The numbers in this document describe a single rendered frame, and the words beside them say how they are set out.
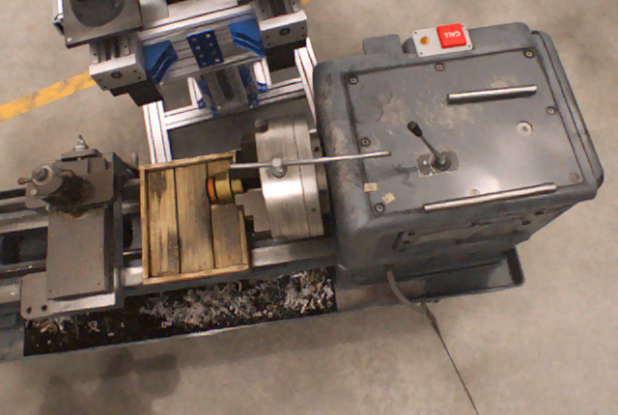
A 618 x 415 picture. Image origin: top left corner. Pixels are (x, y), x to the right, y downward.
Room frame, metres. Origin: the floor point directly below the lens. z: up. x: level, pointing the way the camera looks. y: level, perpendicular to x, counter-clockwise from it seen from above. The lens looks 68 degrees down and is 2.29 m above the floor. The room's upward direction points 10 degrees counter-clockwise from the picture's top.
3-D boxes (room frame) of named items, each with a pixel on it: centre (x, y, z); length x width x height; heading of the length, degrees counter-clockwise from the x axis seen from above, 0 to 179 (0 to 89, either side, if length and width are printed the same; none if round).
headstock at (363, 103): (0.48, -0.36, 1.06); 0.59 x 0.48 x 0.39; 89
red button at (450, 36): (0.69, -0.41, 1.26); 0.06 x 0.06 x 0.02; 89
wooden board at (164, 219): (0.47, 0.34, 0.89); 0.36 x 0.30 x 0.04; 179
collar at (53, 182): (0.56, 0.65, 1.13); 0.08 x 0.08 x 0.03
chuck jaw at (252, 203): (0.38, 0.12, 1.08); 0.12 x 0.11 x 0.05; 179
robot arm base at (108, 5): (1.06, 0.49, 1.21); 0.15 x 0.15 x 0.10
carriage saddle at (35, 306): (0.48, 0.70, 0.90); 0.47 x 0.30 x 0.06; 179
